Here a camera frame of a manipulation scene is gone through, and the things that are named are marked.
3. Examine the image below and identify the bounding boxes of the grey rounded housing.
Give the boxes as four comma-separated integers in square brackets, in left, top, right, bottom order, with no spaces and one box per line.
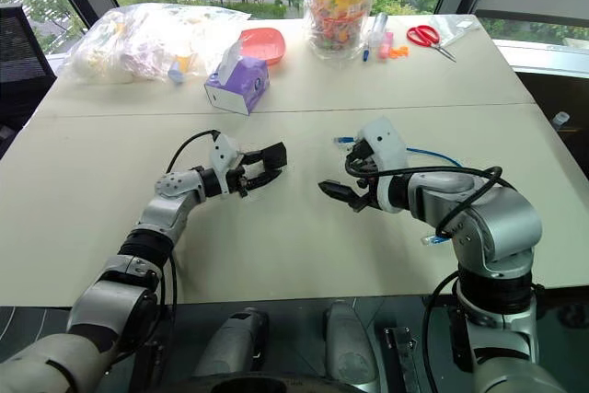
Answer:
[323,300,382,387]
[191,306,271,381]

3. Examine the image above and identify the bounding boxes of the metal bracket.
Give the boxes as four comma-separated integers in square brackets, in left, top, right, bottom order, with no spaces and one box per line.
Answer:
[383,325,422,393]

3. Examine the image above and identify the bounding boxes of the small clear bottle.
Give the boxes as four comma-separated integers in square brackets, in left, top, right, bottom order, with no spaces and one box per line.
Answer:
[369,12,389,45]

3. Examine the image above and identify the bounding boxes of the large clear plastic bag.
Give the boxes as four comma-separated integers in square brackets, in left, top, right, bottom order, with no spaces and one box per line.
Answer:
[67,3,253,87]

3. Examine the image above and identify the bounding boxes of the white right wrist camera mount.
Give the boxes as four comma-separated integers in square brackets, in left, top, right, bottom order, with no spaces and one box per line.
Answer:
[357,116,409,214]

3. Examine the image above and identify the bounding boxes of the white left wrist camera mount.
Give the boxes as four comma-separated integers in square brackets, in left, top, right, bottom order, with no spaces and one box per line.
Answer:
[209,133,245,196]

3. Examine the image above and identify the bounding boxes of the black office chair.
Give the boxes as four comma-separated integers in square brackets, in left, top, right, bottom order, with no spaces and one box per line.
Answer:
[0,3,59,159]

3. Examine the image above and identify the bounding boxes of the pink marker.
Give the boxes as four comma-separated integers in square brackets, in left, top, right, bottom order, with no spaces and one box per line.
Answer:
[377,31,396,63]

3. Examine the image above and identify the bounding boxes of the red handled scissors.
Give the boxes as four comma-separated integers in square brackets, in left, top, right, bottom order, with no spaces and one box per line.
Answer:
[405,24,458,64]

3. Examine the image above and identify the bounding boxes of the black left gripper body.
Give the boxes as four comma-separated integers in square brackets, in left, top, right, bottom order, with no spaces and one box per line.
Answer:
[225,160,253,199]

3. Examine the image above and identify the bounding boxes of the white capped bottle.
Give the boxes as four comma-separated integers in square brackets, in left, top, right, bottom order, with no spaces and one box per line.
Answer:
[550,110,572,133]

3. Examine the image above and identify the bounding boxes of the small black box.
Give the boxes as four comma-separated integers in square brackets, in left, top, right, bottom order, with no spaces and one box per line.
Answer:
[347,136,370,165]

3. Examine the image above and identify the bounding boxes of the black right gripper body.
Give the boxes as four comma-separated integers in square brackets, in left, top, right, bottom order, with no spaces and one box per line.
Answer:
[344,154,384,214]

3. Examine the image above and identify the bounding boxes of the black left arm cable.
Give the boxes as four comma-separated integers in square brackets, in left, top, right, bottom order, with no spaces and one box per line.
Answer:
[108,129,221,366]

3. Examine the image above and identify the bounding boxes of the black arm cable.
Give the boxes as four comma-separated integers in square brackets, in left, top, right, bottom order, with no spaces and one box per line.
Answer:
[343,153,517,240]
[108,129,221,366]

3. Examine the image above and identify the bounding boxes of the purple tissue box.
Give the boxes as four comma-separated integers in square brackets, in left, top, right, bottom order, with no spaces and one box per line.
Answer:
[203,38,271,116]

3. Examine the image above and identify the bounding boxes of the flat clear plastic bag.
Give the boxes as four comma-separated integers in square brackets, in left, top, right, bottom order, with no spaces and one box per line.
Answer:
[427,14,482,50]

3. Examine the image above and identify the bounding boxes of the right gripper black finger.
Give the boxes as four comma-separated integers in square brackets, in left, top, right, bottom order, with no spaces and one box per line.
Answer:
[318,179,365,211]

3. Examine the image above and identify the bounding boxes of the small blue yellow bottle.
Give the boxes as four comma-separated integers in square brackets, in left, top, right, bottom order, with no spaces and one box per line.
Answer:
[167,53,192,87]

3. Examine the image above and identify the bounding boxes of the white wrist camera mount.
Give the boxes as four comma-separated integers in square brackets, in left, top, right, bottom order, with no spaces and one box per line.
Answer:
[209,133,245,196]
[357,116,409,214]

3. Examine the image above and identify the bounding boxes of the pink plastic bowl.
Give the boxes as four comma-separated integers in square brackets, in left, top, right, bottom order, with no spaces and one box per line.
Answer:
[239,27,287,67]

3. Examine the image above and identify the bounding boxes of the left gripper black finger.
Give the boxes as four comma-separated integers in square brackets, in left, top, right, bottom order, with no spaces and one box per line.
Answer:
[245,168,283,192]
[241,140,289,170]

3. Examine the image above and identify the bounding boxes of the clear bag of colourful items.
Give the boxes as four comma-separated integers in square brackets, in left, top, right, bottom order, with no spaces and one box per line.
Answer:
[304,0,379,62]

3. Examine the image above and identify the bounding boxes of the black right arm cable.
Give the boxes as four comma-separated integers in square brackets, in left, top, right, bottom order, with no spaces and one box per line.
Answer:
[343,153,517,240]

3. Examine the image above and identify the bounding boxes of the blue Ethernet cable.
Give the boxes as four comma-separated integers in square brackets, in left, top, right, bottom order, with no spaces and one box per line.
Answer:
[331,133,464,247]

